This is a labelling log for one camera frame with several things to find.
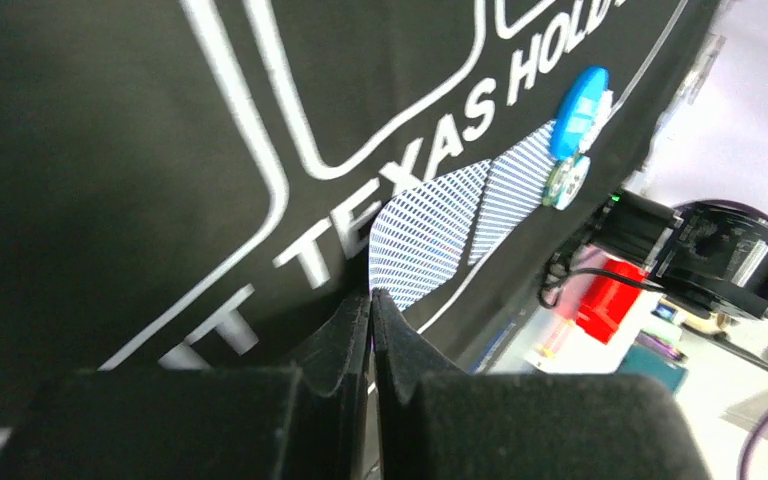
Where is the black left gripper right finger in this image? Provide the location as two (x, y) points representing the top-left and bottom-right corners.
(370, 289), (709, 479)

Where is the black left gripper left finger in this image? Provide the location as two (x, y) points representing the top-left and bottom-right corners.
(0, 292), (370, 479)

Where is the blue-backed playing card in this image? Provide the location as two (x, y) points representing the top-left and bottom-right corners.
(468, 120), (556, 265)
(368, 160), (491, 311)

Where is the white light-blue ten chip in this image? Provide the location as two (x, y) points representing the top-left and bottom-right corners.
(556, 155), (591, 210)

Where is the blue small blind button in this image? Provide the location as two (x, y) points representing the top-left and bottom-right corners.
(548, 66), (610, 161)

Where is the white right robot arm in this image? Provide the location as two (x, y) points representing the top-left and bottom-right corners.
(538, 190), (768, 320)

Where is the red box outside table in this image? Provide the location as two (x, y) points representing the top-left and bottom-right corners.
(575, 276), (643, 344)

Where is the black poker felt mat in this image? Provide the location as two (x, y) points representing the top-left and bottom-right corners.
(0, 0), (723, 425)

